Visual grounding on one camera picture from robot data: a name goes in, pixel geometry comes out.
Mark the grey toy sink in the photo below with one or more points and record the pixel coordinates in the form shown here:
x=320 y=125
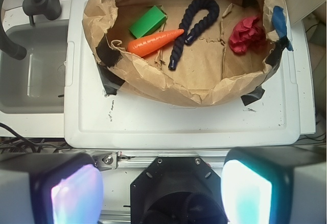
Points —
x=32 y=89

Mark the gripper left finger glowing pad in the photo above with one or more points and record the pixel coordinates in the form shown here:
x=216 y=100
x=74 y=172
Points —
x=50 y=188

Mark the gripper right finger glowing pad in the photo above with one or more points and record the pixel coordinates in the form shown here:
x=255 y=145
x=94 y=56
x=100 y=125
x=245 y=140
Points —
x=275 y=184

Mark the brown paper bag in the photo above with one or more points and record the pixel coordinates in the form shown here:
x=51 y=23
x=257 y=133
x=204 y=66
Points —
x=208 y=72

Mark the aluminium rail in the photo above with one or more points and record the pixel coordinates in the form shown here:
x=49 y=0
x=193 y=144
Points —
x=143 y=158

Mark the red crumpled paper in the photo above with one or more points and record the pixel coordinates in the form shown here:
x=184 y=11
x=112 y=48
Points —
x=247 y=34

